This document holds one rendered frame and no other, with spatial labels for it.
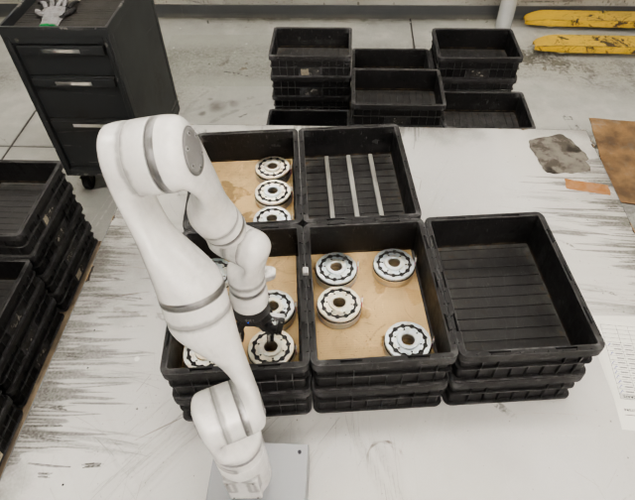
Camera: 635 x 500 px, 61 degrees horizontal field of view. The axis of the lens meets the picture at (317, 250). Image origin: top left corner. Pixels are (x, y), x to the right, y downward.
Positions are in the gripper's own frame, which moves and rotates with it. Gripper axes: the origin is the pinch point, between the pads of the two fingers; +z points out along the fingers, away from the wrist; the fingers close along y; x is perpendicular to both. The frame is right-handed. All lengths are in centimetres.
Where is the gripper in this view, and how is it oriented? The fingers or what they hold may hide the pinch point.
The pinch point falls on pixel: (255, 335)
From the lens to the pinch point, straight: 119.1
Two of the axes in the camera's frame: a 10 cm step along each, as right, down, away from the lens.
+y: 10.0, 0.5, -0.4
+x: 0.6, -7.7, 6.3
